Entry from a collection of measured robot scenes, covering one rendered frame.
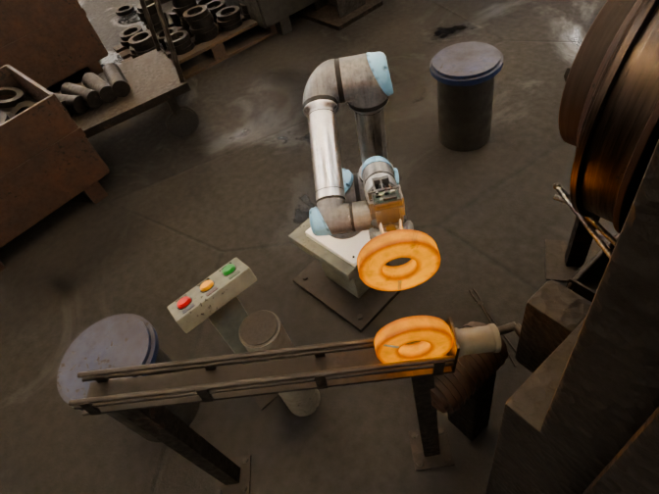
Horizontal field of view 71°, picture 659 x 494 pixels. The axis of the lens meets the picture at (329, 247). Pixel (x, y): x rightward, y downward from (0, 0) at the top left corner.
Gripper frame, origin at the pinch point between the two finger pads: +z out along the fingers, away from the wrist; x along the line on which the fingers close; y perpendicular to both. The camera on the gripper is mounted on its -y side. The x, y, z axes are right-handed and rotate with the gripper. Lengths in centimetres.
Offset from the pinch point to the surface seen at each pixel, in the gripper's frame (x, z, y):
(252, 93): -66, -246, -24
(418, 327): 1.3, 7.9, -11.9
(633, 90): 29.3, 17.5, 29.7
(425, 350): 2.2, 4.9, -21.7
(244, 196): -67, -147, -51
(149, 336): -78, -34, -38
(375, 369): -8.6, 7.5, -21.7
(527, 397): 13.7, 28.8, -8.5
